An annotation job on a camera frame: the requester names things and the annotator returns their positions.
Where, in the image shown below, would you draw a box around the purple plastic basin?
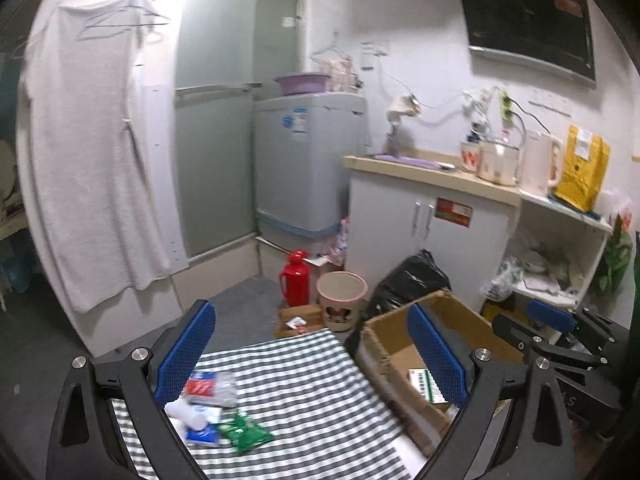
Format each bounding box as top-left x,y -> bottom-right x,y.
275,73 -> 332,96

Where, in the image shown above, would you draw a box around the purple tray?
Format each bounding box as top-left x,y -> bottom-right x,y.
375,154 -> 442,169

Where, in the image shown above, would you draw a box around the white rice cooker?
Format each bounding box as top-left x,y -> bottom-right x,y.
477,140 -> 522,187

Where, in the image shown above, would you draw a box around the red sticker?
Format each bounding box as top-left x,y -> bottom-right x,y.
436,198 -> 474,227

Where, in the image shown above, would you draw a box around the pink waste bin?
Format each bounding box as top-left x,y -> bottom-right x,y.
316,271 -> 370,332

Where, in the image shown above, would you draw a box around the red thermos flask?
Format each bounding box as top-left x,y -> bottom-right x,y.
279,250 -> 312,309

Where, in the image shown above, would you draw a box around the yellow paper bag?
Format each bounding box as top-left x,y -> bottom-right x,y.
554,125 -> 612,212

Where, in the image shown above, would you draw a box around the frosted glass door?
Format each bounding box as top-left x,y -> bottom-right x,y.
174,0 -> 309,262

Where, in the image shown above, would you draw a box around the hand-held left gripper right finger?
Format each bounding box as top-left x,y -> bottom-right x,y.
406,304 -> 581,480

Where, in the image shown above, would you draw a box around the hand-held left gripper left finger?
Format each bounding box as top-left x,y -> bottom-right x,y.
44,300 -> 217,480

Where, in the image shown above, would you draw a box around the green packet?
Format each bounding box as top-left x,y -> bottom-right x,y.
216,410 -> 275,454

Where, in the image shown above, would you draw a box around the black trash bag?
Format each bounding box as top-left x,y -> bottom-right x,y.
365,249 -> 452,322

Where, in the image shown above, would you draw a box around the pink hanging rack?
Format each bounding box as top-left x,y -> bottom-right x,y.
310,49 -> 362,93

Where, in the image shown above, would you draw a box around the clear plastic wrapper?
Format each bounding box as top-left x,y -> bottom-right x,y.
212,372 -> 239,409

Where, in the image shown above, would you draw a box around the white bowls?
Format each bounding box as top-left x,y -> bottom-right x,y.
520,250 -> 552,277

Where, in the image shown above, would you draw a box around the white hanging towel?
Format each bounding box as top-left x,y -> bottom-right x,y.
17,0 -> 174,314

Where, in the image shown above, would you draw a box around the small brown box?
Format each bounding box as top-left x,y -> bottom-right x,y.
275,305 -> 324,339

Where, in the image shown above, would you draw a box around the grey washing machine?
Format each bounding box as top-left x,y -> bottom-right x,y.
251,92 -> 369,234

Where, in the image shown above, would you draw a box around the green and white carton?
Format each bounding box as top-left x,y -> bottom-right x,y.
407,367 -> 448,405

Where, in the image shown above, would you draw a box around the grey white striped cloth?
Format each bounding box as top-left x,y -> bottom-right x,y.
107,329 -> 426,480

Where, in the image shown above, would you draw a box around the brown cardboard box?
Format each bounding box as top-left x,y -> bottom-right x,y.
360,290 -> 526,457

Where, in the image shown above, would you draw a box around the black range hood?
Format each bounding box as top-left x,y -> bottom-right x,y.
447,0 -> 598,89

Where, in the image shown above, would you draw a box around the green plant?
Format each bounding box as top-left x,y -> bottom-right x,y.
592,209 -> 637,297

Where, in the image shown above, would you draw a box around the clear plastic bags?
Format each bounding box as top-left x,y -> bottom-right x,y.
481,257 -> 524,302

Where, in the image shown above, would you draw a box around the white cabinet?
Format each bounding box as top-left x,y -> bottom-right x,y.
342,155 -> 614,322

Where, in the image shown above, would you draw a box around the white electric kettle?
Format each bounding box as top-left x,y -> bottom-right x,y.
519,130 -> 564,197

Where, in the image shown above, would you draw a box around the blue wire hanger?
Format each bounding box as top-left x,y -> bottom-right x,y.
77,0 -> 171,42

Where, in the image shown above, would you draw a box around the white faucet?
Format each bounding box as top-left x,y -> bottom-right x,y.
385,93 -> 426,157

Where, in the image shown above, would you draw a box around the red and white packet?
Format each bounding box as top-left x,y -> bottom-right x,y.
184,370 -> 221,402

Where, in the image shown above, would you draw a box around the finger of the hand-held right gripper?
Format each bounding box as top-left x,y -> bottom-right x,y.
492,314 -> 601,367
525,299 -> 629,346

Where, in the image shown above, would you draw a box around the white mug red print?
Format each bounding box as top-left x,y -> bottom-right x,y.
460,140 -> 483,172

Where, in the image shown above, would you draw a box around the blue packet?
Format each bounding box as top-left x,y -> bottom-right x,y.
185,407 -> 224,446

